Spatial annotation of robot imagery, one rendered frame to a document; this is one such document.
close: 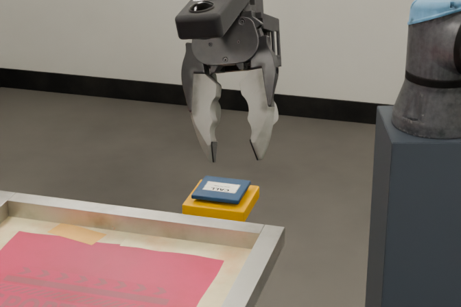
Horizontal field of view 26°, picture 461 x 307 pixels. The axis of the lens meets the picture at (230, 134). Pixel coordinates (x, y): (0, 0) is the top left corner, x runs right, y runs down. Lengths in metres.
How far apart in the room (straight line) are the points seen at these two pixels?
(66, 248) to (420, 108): 0.69
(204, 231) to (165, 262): 0.10
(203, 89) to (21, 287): 0.82
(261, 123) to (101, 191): 3.33
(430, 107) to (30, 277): 0.75
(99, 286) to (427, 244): 0.57
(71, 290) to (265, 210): 2.44
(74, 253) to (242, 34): 0.92
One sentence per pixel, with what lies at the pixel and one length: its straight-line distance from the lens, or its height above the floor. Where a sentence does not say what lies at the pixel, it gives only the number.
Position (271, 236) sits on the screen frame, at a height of 0.99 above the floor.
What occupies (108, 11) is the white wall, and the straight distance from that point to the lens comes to 5.26.
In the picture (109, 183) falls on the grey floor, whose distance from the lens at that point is 4.38.
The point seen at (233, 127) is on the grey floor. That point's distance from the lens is 4.96.
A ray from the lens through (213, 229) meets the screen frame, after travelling 1.85.
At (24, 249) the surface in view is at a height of 0.95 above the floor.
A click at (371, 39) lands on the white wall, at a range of 4.92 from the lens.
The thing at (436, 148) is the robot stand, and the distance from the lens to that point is 1.71.
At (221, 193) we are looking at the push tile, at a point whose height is 0.97.
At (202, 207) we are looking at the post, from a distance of 2.01.
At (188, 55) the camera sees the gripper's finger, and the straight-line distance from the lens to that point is 1.04.
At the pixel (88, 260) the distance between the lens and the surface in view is 1.83.
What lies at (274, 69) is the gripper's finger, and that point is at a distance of 1.00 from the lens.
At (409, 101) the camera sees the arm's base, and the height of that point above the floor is 1.25.
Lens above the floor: 1.85
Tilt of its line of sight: 22 degrees down
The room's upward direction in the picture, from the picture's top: straight up
